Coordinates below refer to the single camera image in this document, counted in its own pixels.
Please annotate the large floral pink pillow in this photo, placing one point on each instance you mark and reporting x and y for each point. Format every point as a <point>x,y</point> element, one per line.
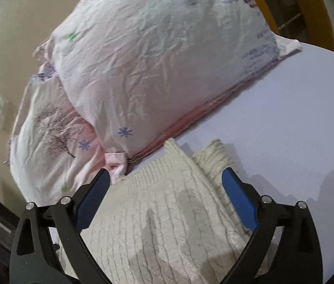
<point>161,65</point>

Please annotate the cream knitted garment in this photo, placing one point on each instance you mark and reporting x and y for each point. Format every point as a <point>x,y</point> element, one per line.
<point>167,219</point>

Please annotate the white wall switch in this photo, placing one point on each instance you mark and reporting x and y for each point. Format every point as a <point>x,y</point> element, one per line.
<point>0,106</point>

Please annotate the wooden headboard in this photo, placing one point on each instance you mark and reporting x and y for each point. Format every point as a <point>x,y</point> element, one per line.
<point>309,6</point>

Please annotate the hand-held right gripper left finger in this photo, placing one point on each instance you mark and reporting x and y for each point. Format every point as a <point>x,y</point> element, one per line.
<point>93,198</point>

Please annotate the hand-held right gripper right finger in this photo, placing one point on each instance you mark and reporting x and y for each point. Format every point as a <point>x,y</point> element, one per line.
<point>241,198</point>

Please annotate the small floral pink pillow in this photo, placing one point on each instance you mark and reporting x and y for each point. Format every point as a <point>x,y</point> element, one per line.
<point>54,142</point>

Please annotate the white bed sheet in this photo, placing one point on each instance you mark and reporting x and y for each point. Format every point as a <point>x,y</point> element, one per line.
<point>288,130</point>

